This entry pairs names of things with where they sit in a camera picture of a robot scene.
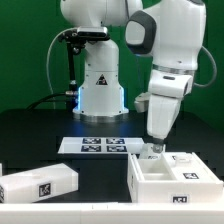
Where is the black camera stand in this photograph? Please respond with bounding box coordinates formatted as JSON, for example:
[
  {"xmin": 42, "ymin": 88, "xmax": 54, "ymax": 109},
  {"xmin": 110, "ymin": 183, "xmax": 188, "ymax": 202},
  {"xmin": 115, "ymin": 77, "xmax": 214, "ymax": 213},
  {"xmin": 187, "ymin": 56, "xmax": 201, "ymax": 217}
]
[{"xmin": 57, "ymin": 25, "xmax": 111, "ymax": 104}]

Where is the long white cabinet top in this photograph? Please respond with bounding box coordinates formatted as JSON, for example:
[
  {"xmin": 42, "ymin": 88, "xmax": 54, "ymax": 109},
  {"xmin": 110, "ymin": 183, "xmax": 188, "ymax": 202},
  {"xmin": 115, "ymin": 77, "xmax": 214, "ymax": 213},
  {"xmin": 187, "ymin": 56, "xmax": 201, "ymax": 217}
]
[{"xmin": 0, "ymin": 163, "xmax": 78, "ymax": 204}]

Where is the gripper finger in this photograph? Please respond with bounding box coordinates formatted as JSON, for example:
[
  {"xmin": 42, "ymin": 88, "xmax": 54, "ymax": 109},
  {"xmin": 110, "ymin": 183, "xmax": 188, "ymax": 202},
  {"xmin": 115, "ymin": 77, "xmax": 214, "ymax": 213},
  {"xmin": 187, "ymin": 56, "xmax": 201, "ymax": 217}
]
[{"xmin": 152, "ymin": 138, "xmax": 165, "ymax": 153}]

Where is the white cabinet body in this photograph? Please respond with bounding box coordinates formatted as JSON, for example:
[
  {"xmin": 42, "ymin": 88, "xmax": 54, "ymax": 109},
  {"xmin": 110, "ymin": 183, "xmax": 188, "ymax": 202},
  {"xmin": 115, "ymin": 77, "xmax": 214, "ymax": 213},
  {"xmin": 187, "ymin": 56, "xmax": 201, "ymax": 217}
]
[{"xmin": 127, "ymin": 154, "xmax": 224, "ymax": 203}]

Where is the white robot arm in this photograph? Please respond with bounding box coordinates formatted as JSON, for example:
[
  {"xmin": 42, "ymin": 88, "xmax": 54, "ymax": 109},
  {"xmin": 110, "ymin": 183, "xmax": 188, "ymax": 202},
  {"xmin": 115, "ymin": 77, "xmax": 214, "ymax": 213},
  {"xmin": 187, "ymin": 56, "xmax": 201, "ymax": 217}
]
[{"xmin": 60, "ymin": 0, "xmax": 206, "ymax": 153}]

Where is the white base tag plate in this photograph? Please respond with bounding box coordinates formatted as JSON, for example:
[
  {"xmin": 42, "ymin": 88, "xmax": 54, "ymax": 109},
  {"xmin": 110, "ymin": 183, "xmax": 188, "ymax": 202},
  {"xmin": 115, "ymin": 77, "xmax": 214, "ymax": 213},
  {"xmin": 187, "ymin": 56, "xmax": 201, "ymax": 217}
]
[{"xmin": 58, "ymin": 137, "xmax": 144, "ymax": 154}]

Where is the grey camera cable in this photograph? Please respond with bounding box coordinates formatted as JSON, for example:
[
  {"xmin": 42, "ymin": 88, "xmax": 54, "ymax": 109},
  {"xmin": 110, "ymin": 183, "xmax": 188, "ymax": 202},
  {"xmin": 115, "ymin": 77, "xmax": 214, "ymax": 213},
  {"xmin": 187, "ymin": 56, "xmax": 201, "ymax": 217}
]
[{"xmin": 45, "ymin": 27, "xmax": 78, "ymax": 97}]

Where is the white workspace fence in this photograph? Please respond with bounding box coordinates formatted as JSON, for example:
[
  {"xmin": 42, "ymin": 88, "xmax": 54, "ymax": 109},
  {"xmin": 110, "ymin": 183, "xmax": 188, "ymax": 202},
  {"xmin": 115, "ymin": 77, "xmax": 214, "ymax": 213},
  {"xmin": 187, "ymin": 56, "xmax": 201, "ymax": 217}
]
[{"xmin": 0, "ymin": 195, "xmax": 224, "ymax": 224}]

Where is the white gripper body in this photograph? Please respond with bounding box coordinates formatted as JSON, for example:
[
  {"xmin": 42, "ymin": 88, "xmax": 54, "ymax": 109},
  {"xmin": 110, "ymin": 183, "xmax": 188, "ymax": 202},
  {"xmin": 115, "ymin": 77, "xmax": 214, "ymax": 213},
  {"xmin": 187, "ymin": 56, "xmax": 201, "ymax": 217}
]
[{"xmin": 147, "ymin": 94, "xmax": 181, "ymax": 140}]

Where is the small white cabinet door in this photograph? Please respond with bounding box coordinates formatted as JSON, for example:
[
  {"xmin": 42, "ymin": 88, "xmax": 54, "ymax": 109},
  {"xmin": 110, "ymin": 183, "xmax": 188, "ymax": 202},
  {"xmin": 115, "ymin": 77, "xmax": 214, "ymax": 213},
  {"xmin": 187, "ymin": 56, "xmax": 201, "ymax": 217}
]
[{"xmin": 139, "ymin": 143, "xmax": 166, "ymax": 160}]

